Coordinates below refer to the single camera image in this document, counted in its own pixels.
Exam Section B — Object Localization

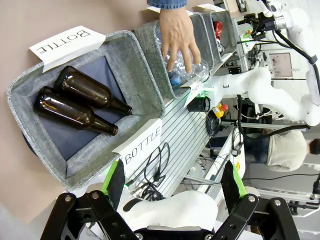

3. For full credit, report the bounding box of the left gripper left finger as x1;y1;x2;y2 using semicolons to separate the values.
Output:
39;159;137;240

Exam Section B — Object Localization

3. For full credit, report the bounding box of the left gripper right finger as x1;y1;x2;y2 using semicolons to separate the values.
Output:
212;160;301;240

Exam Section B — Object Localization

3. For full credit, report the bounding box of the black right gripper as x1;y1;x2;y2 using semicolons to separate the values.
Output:
257;12;277;38

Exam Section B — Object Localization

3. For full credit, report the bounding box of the crushed red drink can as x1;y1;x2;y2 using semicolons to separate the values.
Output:
213;20;224;42

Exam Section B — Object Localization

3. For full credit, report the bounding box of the clear plastic bottle blue cap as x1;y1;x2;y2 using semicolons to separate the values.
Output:
159;42;210;87

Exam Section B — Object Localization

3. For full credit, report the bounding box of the brown glass bottle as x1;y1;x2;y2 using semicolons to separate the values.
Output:
53;65;133;116
33;86;119;136

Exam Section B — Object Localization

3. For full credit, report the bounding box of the grey fabric basket for cans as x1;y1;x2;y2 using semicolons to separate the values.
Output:
199;10;237;59

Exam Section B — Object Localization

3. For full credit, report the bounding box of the white can label card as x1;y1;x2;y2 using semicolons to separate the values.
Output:
193;3;226;13

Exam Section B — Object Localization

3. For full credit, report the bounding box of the grey fabric basket for bottles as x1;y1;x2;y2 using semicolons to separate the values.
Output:
6;30;166;191

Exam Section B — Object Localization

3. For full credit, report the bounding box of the grey fabric basket for plastic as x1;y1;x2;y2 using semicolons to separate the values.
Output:
131;12;222;100

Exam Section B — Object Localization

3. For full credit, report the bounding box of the person hand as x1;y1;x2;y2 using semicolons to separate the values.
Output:
159;8;202;73

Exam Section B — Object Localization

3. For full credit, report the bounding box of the computer monitor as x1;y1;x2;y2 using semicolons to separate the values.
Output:
267;51;293;78

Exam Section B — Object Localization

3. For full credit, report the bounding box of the white BOTTLE label card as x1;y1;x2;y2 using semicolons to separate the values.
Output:
29;25;107;74
111;118;163;177

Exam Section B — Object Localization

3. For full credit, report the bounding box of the person in beige shirt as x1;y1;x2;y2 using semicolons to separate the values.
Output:
243;129;320;173

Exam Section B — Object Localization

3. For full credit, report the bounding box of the aluminium profile platform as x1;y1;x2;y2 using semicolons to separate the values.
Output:
124;87;226;198

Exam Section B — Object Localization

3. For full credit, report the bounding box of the yellow red emergency stop button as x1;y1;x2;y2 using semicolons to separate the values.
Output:
212;103;229;119

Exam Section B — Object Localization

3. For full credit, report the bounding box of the black cylinder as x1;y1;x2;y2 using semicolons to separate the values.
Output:
187;96;212;113

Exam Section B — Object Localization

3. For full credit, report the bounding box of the black cable bundle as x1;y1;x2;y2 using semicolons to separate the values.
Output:
124;142;171;201

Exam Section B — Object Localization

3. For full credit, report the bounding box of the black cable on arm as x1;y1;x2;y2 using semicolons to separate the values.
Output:
274;29;319;66

